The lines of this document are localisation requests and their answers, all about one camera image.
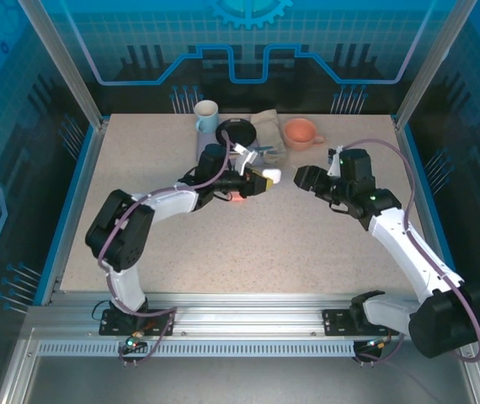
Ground blue table side trim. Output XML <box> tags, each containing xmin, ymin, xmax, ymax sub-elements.
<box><xmin>33</xmin><ymin>124</ymin><xmax>103</xmax><ymax>306</ymax></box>
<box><xmin>399</xmin><ymin>124</ymin><xmax>468</xmax><ymax>306</ymax></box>

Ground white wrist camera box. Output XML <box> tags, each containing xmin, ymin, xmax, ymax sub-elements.
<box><xmin>327</xmin><ymin>145</ymin><xmax>345</xmax><ymax>178</ymax></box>
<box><xmin>233</xmin><ymin>142</ymin><xmax>259</xmax><ymax>176</ymax></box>

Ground beige folded cloth napkin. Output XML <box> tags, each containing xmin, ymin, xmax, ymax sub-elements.
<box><xmin>250</xmin><ymin>108</ymin><xmax>288</xmax><ymax>165</ymax></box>

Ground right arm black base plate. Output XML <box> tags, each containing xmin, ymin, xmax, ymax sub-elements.
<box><xmin>322</xmin><ymin>309</ymin><xmax>400</xmax><ymax>337</ymax></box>

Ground white earbud charging case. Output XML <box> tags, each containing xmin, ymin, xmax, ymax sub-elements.
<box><xmin>260</xmin><ymin>167</ymin><xmax>283</xmax><ymax>184</ymax></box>

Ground slotted grey cable duct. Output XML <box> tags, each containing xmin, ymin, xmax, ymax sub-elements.
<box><xmin>37</xmin><ymin>341</ymin><xmax>357</xmax><ymax>359</ymax></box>

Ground lavender placemat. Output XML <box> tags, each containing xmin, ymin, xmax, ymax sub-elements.
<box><xmin>196</xmin><ymin>125</ymin><xmax>275</xmax><ymax>166</ymax></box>

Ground black round plate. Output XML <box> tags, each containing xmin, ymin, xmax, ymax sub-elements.
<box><xmin>216</xmin><ymin>117</ymin><xmax>259</xmax><ymax>147</ymax></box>

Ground small green LED connector board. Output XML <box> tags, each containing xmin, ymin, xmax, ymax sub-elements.
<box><xmin>364</xmin><ymin>336</ymin><xmax>392</xmax><ymax>351</ymax></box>
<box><xmin>124</xmin><ymin>332</ymin><xmax>148</xmax><ymax>353</ymax></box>

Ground aluminium mounting rail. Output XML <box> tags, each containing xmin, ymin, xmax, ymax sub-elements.
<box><xmin>24</xmin><ymin>292</ymin><xmax>472</xmax><ymax>343</ymax></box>

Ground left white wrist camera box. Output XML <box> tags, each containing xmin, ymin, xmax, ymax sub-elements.
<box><xmin>233</xmin><ymin>142</ymin><xmax>259</xmax><ymax>176</ymax></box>

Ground orange cup with handle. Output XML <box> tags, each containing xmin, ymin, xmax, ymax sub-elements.
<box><xmin>282</xmin><ymin>118</ymin><xmax>327</xmax><ymax>152</ymax></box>

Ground light blue mug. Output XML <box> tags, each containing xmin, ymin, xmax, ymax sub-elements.
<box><xmin>193</xmin><ymin>99</ymin><xmax>220</xmax><ymax>135</ymax></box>

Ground aluminium frame post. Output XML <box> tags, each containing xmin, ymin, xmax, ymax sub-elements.
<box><xmin>18</xmin><ymin>0</ymin><xmax>109</xmax><ymax>130</ymax></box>
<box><xmin>392</xmin><ymin>0</ymin><xmax>479</xmax><ymax>130</ymax></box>

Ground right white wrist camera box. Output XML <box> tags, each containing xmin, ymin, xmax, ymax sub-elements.
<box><xmin>327</xmin><ymin>145</ymin><xmax>345</xmax><ymax>178</ymax></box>

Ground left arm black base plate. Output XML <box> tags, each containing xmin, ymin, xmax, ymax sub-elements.
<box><xmin>99</xmin><ymin>308</ymin><xmax>177</xmax><ymax>337</ymax></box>

